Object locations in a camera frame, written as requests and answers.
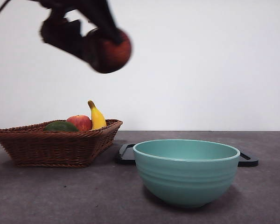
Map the dark red plum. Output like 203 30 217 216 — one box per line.
92 29 133 74

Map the teal ribbed bowl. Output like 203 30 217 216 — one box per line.
132 139 241 209

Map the red apple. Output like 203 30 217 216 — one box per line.
65 114 92 132

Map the yellow banana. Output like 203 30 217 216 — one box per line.
87 100 107 130

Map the green avocado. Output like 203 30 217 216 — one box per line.
42 120 80 132

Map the brown wicker basket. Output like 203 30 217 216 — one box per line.
0 119 123 168

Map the black rectangular tray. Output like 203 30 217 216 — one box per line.
116 143 259 168

